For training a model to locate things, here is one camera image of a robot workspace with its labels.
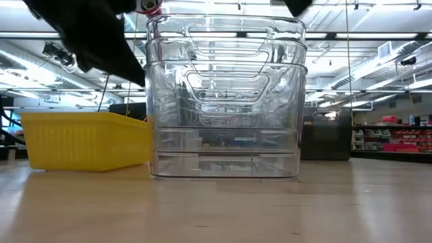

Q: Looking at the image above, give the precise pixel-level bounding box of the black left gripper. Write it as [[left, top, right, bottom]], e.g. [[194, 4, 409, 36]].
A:
[[23, 0, 146, 87]]

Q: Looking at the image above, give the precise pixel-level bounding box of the clear plastic bin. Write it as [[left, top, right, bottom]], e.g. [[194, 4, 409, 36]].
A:
[[144, 36, 308, 155], [144, 60, 308, 179], [146, 13, 307, 131]]

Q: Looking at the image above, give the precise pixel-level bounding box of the shelf with red bins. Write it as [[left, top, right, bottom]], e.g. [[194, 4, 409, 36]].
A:
[[350, 114, 432, 163]]

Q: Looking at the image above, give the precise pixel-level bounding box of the smoky grey plastic bin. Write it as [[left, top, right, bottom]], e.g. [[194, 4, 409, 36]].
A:
[[300, 107, 352, 161]]

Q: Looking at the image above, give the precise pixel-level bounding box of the red desk lamp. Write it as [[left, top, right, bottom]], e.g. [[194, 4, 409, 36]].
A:
[[134, 0, 163, 16]]

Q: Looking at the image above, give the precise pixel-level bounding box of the yellow plastic basket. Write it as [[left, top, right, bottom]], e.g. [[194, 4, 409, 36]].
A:
[[20, 112, 153, 171]]

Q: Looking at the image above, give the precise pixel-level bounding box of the black background box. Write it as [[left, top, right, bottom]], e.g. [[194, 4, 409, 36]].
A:
[[108, 102, 148, 122]]

